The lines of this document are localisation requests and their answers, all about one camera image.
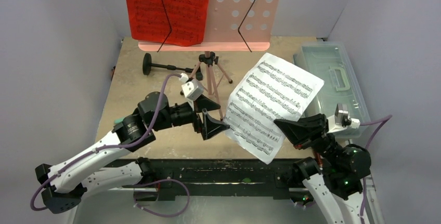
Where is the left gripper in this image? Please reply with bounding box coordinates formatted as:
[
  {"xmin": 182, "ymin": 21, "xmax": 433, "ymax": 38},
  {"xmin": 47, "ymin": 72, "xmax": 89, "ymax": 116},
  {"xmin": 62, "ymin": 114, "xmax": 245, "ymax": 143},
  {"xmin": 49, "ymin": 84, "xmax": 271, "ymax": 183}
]
[{"xmin": 151, "ymin": 93, "xmax": 229, "ymax": 138}]

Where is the white sheet music page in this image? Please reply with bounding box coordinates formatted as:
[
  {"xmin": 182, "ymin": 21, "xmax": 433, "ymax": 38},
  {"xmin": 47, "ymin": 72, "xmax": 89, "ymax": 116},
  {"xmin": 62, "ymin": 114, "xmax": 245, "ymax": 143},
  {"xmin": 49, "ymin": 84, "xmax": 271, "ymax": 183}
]
[{"xmin": 223, "ymin": 52, "xmax": 324, "ymax": 164}]

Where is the red sheet music page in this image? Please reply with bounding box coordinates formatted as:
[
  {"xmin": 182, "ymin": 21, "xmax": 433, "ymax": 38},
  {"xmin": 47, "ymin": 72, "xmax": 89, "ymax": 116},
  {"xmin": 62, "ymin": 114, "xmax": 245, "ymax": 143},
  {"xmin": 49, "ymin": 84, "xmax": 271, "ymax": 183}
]
[{"xmin": 126, "ymin": 0, "xmax": 210, "ymax": 47}]

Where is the pink music stand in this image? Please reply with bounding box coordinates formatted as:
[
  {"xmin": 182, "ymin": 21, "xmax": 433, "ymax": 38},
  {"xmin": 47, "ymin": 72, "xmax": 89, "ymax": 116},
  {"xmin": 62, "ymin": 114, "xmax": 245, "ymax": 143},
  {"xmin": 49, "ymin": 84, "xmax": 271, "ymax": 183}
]
[{"xmin": 119, "ymin": 0, "xmax": 287, "ymax": 122}]

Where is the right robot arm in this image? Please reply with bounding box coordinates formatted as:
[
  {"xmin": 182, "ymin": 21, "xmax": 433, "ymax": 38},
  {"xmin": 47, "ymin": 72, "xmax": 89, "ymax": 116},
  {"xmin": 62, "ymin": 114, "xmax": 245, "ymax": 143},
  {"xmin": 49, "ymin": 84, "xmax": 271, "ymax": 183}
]
[{"xmin": 274, "ymin": 113, "xmax": 371, "ymax": 223}]

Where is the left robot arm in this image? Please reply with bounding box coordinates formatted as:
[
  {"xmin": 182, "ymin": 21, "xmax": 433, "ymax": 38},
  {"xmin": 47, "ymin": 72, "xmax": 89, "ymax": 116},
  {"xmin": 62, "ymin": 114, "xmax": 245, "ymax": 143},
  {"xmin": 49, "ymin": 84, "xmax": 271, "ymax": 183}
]
[{"xmin": 30, "ymin": 91, "xmax": 229, "ymax": 214}]

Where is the clear plastic storage box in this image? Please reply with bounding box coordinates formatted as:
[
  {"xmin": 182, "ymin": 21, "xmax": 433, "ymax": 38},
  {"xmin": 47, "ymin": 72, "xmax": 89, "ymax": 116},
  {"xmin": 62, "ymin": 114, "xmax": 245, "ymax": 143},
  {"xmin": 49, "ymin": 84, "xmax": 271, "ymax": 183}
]
[{"xmin": 293, "ymin": 42, "xmax": 370, "ymax": 123}]

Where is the black microphone desk stand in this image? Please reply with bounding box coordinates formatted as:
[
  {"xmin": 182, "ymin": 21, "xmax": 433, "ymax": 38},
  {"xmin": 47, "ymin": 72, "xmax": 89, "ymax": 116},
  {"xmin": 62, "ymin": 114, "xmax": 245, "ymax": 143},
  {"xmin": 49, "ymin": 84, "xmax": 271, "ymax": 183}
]
[{"xmin": 142, "ymin": 53, "xmax": 193, "ymax": 76}]

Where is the teal toy microphone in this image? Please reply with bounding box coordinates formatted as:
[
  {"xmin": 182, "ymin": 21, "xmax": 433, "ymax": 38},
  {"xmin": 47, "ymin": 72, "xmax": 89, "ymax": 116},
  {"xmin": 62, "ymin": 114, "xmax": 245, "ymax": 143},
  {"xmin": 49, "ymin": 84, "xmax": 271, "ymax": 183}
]
[{"xmin": 114, "ymin": 117, "xmax": 124, "ymax": 125}]

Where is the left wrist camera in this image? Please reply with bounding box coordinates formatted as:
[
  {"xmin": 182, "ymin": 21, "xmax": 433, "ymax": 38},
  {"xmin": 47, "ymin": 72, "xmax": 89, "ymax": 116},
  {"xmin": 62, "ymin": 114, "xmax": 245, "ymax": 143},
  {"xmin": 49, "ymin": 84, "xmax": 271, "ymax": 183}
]
[{"xmin": 179, "ymin": 73, "xmax": 205, "ymax": 101}]

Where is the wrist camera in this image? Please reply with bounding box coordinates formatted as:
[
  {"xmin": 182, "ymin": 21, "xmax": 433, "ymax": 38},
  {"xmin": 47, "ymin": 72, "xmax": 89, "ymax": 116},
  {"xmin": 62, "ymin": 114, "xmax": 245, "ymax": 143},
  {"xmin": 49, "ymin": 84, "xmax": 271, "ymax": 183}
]
[
  {"xmin": 327, "ymin": 103, "xmax": 361, "ymax": 133},
  {"xmin": 179, "ymin": 73, "xmax": 205, "ymax": 101}
]

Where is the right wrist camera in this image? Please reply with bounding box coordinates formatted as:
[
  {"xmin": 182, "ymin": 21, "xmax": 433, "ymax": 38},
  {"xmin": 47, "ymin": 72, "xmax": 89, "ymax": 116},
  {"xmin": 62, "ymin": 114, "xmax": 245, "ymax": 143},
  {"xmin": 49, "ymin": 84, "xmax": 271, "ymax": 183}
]
[{"xmin": 327, "ymin": 103, "xmax": 361, "ymax": 133}]

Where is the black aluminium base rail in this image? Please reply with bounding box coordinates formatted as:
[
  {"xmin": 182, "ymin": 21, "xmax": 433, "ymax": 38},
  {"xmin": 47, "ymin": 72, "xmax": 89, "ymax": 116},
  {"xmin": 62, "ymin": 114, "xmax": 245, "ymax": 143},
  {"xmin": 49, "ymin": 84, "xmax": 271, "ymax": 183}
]
[{"xmin": 110, "ymin": 159, "xmax": 313, "ymax": 202}]

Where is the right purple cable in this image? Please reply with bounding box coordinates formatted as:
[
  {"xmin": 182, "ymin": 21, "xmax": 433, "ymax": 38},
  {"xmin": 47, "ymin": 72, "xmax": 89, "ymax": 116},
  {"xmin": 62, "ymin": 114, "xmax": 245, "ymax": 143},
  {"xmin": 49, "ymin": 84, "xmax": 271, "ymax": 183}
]
[{"xmin": 358, "ymin": 114, "xmax": 394, "ymax": 224}]

